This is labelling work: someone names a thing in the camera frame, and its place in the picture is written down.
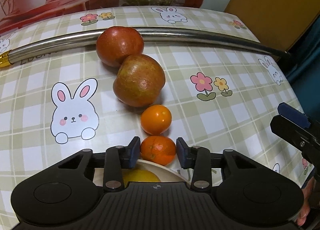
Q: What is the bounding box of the teal curtain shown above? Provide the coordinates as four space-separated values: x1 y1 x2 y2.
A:
286 18 320 120

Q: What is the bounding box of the large yellow lemon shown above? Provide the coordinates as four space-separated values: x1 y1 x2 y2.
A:
122 169 161 186

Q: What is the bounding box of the wooden board panel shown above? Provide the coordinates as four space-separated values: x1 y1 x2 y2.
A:
225 0 319 51

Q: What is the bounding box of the person hand at edge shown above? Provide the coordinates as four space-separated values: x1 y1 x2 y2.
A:
296 177 315 226

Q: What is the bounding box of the cream round plate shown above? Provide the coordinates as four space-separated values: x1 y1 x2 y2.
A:
133 160 189 184

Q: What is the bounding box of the silver sword with gold handle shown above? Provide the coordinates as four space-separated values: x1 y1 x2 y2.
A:
1 27 290 68

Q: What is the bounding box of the dark red apple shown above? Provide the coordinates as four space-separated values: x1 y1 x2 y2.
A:
96 26 144 68

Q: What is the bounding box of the brownish red-green apple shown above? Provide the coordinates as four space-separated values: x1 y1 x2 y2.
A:
113 54 165 107

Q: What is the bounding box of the smooth orange tangerine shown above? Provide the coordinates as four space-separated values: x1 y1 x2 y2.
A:
140 105 172 135

